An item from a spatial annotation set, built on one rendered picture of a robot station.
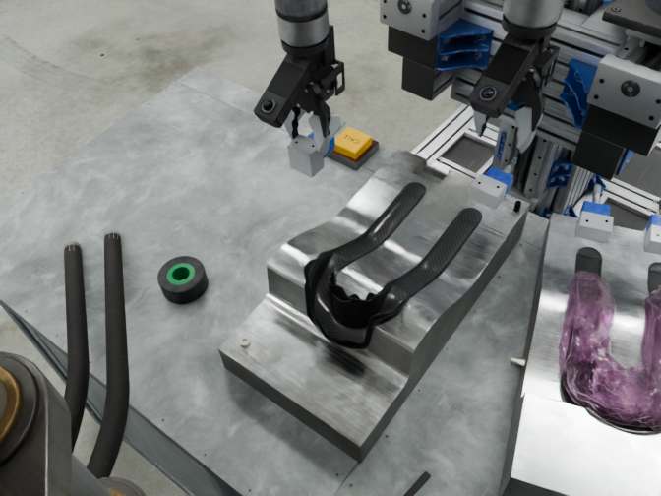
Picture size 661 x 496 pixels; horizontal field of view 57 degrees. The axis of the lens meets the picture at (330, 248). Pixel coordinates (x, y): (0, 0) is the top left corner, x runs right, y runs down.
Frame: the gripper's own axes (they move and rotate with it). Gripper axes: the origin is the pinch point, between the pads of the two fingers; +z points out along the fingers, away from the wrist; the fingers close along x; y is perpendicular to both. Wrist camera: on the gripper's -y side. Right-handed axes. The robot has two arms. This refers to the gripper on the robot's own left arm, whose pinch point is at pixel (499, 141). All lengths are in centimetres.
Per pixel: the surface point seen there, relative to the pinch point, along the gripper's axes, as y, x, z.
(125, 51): 76, 222, 101
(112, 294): -51, 39, 14
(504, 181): 2.9, -1.2, 10.5
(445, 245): -13.2, 0.8, 12.9
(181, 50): 92, 199, 101
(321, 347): -39.0, 6.6, 14.8
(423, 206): -8.2, 7.9, 12.2
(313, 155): -13.7, 26.8, 6.0
